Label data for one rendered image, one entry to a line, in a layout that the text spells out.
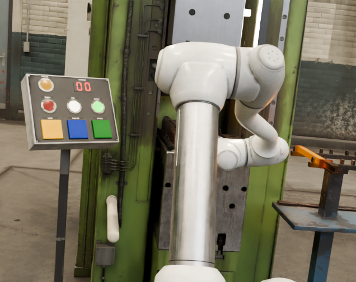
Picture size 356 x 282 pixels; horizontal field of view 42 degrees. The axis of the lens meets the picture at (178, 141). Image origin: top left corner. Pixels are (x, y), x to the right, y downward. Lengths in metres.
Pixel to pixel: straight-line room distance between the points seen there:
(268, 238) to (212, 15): 1.14
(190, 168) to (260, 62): 0.30
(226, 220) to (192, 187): 1.12
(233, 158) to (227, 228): 0.59
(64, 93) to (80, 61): 5.59
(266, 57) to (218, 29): 0.93
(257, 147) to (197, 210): 0.69
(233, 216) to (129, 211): 0.50
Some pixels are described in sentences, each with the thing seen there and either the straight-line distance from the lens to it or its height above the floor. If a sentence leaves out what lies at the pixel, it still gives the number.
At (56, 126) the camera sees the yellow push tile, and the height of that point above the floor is 1.02.
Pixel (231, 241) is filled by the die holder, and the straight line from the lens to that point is 2.18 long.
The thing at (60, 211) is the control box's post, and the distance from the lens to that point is 2.02.
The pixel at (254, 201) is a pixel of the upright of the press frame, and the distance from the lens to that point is 2.37.
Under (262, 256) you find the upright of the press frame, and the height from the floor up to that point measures 0.36.
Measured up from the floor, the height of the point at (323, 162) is 0.98.
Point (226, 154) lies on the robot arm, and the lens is 1.62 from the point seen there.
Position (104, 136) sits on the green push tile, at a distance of 1.85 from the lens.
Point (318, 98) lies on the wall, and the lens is 8.43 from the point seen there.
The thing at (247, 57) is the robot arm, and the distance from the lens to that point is 1.16.
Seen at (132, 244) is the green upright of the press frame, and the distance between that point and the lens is 2.33.
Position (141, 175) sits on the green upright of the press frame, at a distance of 2.22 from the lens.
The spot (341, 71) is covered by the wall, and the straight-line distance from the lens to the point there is 8.53.
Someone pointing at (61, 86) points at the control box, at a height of 1.16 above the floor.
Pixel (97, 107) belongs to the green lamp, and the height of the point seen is 1.09.
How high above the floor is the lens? 1.31
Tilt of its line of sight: 10 degrees down
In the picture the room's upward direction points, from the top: 6 degrees clockwise
